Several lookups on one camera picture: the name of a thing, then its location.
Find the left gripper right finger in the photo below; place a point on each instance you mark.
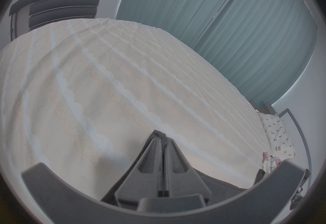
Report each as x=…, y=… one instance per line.
x=193, y=187

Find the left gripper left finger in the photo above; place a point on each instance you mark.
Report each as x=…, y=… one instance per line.
x=127, y=187

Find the black T-shirt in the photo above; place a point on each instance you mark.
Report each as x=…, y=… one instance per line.
x=224, y=184

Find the bed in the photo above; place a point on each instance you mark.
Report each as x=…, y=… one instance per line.
x=101, y=90

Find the pink garment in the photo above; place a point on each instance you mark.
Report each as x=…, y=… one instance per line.
x=266, y=156

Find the white printed pyjama garment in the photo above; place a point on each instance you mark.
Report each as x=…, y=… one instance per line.
x=272, y=165

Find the white printed pillow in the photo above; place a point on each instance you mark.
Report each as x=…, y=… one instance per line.
x=277, y=133

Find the grey bedside table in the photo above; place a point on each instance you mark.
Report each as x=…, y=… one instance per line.
x=264, y=108

